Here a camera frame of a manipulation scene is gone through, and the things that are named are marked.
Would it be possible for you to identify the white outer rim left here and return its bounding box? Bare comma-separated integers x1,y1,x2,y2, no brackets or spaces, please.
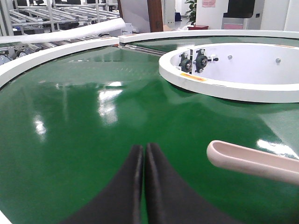
0,37,120,87

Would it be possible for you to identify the white outer rim right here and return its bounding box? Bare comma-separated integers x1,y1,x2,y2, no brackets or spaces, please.
118,29,299,43

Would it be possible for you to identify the white foam tube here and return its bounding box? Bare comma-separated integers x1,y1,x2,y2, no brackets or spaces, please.
0,18,126,44

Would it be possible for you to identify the white inner ring guard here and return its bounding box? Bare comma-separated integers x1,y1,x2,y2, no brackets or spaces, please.
159,43,299,103

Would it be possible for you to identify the beige hand brush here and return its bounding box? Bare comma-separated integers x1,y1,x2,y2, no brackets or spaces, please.
206,140,299,185

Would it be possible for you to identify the brown wooden pillar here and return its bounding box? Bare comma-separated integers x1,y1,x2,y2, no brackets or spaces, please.
147,0,163,32

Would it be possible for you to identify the white cabinet with screen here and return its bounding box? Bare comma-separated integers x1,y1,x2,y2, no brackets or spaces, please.
222,0,264,30

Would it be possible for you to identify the green conveyor belt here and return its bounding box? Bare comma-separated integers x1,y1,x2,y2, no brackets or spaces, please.
0,46,299,224

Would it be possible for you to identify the left green bearing block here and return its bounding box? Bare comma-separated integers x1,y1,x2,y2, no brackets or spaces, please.
179,52,192,73

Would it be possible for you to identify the steel rollers upper left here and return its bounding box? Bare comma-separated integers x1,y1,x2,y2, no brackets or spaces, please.
118,44,167,56

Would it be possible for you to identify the green potted plant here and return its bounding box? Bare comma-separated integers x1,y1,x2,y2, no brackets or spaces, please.
185,0,197,25

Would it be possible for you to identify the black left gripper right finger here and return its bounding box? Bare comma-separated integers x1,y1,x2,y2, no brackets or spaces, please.
144,143,239,224

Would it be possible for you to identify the white rim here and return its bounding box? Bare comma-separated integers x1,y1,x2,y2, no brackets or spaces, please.
0,37,120,87
118,29,299,43

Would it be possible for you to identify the orange arrow warning sticker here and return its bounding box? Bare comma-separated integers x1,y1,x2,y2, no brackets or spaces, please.
180,72,207,82

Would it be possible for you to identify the roller conveyor rack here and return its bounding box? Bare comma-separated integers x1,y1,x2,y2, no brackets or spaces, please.
0,0,124,64

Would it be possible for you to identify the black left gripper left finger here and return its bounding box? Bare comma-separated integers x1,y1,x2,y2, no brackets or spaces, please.
61,145,143,224

